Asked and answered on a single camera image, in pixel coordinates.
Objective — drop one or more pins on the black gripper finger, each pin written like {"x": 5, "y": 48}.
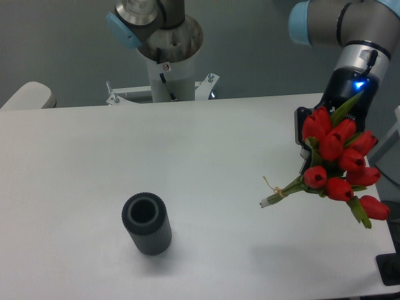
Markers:
{"x": 300, "y": 116}

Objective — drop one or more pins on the black robotic gripper body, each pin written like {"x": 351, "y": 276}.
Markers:
{"x": 342, "y": 86}

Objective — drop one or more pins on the red tulip bouquet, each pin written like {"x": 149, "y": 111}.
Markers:
{"x": 338, "y": 164}

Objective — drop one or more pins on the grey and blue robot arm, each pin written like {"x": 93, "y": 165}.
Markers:
{"x": 367, "y": 31}

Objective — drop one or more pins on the dark grey ribbed vase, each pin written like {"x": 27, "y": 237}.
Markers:
{"x": 145, "y": 217}

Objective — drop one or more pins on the black clamp at table edge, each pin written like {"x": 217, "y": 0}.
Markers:
{"x": 388, "y": 265}

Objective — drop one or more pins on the white metal base frame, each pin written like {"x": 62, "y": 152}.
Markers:
{"x": 164, "y": 92}

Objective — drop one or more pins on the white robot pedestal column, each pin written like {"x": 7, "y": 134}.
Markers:
{"x": 170, "y": 54}

